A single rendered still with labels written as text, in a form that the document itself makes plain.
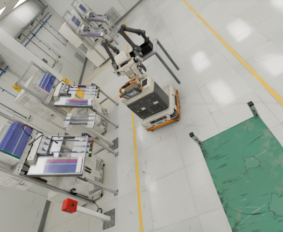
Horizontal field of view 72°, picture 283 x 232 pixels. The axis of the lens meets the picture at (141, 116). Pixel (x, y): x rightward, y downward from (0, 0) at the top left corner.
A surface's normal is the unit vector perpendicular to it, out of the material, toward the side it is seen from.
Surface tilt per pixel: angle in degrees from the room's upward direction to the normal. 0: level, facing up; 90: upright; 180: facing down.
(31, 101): 90
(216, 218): 0
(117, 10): 90
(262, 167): 0
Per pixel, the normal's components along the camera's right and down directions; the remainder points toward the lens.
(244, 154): -0.62, -0.54
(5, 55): 0.08, 0.68
